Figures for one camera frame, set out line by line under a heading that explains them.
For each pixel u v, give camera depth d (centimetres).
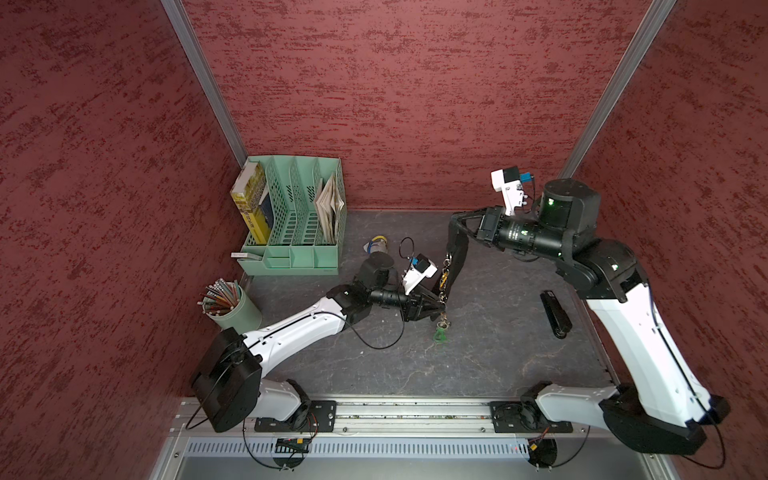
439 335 82
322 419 74
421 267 64
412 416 76
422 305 64
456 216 54
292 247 99
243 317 81
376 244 104
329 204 92
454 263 77
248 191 92
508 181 50
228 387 41
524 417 66
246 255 85
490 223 46
